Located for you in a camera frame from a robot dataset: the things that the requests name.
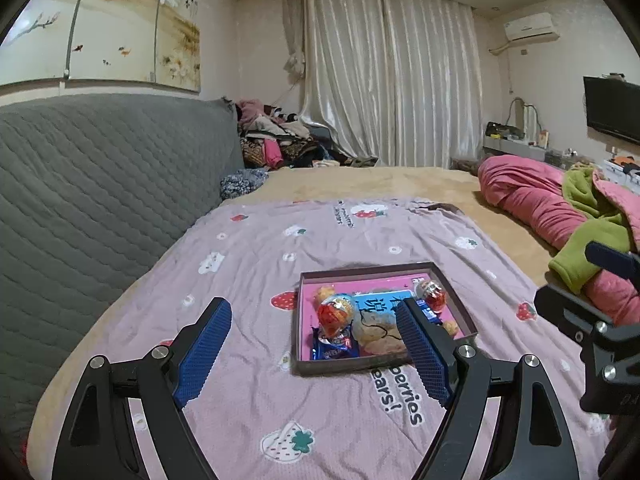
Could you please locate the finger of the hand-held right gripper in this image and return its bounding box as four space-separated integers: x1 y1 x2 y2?
585 241 640 286
534 286 613 348

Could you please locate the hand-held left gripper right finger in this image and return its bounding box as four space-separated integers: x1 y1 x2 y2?
396 297 581 480

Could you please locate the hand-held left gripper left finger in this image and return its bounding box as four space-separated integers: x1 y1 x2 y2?
51 296 233 480

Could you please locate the beige mesh scrunchie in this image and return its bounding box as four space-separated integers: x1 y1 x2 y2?
350 290 408 356

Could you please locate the clear egg with red candy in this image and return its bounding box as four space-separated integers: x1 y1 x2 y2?
317 294 357 339
417 280 447 311

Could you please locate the blue snack packet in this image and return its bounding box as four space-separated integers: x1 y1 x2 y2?
311 327 361 361

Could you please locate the dark grey cardboard box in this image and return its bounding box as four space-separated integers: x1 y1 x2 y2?
291 261 477 378

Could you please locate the green fleece blanket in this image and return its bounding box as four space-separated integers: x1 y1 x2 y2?
548 167 638 295

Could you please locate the pink printed bed sheet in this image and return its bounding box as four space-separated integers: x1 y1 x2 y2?
32 197 621 480

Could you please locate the pink quilt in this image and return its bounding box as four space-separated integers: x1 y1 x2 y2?
477 155 640 326

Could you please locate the cluttered side table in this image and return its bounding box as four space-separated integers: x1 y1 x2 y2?
482 121 551 163

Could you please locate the white arched stand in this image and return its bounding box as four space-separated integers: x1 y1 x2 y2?
509 97 540 143

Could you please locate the blue patterned cloth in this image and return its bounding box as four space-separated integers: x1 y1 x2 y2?
220 167 271 201

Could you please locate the grey quilted headboard cover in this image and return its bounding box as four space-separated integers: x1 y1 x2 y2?
0 94 246 461

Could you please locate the pile of clothes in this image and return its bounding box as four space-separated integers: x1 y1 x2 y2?
235 99 381 170

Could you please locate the white air conditioner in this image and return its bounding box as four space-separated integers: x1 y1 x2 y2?
502 12 560 43

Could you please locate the white shiny curtain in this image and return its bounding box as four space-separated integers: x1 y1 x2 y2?
282 0 483 171

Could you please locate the white curtain tassel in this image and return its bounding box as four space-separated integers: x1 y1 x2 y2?
284 50 307 78

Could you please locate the grey metal pole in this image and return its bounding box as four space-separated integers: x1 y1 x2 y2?
150 0 167 83
61 0 97 81

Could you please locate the black wall television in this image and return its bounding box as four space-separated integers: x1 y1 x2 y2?
583 76 640 145

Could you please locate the floral wall mural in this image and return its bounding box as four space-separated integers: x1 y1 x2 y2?
0 0 203 93

